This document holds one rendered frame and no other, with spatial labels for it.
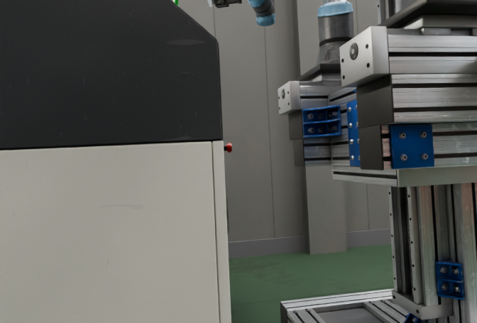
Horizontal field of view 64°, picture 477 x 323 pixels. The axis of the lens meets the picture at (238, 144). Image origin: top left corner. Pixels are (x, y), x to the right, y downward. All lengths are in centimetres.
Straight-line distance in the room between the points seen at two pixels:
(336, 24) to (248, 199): 193
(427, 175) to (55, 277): 77
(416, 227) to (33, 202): 88
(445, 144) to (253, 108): 228
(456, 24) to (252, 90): 231
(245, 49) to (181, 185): 256
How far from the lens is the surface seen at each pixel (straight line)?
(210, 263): 63
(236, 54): 309
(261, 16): 155
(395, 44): 79
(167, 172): 61
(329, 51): 132
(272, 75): 311
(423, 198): 110
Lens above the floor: 76
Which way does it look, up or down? 2 degrees up
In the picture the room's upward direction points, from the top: 3 degrees counter-clockwise
